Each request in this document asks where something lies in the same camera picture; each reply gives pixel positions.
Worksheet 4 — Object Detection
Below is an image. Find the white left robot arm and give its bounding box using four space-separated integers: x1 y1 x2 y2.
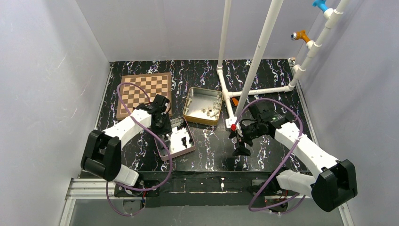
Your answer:
80 95 172 187

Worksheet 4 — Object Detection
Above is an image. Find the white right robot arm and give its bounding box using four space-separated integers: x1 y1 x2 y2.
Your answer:
229 100 358 212

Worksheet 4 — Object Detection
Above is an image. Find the wooden chess board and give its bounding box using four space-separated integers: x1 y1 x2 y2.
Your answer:
116 73 172 121

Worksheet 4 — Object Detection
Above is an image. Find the black chess bishop piece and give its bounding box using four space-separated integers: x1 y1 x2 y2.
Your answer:
181 137 187 148

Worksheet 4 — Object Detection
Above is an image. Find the white chess pieces cluster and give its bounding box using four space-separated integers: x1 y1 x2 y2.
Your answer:
200 95 223 119

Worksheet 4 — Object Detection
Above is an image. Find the pink-rimmed silver tin tray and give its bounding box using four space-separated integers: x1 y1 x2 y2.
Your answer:
159 117 196 158

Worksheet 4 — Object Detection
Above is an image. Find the gold-rimmed tin tray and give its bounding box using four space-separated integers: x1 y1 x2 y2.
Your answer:
183 87 223 126

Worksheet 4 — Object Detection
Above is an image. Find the orange pipe clip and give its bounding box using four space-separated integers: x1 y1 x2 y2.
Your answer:
291 30 311 43

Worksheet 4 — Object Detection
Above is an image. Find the blue pipe clip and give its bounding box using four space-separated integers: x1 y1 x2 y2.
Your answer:
312 0 328 13

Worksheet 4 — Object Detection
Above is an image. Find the orange-handled hex key set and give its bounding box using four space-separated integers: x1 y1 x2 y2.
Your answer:
231 97 239 107

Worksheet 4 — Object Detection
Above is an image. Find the white PVC pipe frame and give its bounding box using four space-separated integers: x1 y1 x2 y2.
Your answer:
216 0 350 129

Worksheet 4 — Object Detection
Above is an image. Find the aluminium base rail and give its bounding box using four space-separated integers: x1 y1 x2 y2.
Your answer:
60 177 353 226

